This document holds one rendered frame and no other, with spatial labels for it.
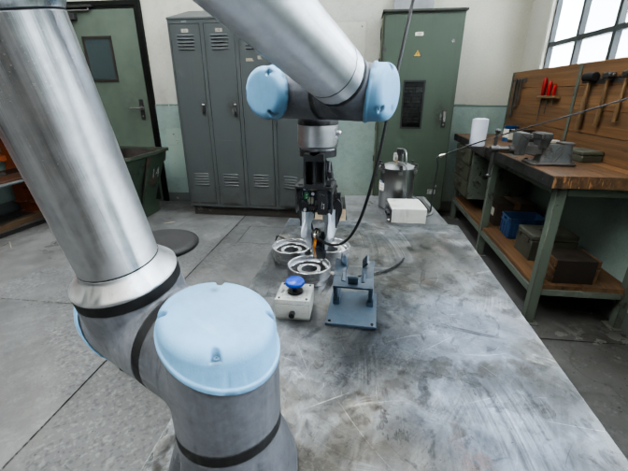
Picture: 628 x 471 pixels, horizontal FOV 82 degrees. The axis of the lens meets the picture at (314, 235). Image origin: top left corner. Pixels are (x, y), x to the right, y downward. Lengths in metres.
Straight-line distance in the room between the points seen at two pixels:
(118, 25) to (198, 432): 4.60
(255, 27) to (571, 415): 0.64
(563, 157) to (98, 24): 4.45
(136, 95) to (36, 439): 3.64
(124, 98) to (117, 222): 4.43
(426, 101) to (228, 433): 3.53
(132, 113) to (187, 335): 4.49
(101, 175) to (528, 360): 0.69
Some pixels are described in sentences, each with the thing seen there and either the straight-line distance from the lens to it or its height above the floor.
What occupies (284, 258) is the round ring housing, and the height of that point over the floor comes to 0.83.
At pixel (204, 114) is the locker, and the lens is 3.85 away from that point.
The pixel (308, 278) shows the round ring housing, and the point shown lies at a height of 0.83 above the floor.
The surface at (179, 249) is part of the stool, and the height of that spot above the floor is 0.61.
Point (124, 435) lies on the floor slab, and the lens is 1.75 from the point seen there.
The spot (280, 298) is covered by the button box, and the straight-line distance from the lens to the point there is 0.74.
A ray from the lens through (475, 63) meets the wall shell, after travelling 4.19.
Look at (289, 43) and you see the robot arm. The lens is 0.38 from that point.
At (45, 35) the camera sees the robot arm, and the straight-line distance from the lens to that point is 0.37.
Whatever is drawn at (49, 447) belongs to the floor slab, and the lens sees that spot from 1.84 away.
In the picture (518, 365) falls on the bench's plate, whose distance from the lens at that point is 0.73.
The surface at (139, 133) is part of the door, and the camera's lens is 4.77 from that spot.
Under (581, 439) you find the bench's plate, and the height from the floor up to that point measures 0.80.
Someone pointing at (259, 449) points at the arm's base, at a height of 0.89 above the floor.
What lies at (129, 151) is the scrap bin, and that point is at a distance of 4.47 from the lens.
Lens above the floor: 1.23
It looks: 22 degrees down
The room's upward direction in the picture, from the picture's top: straight up
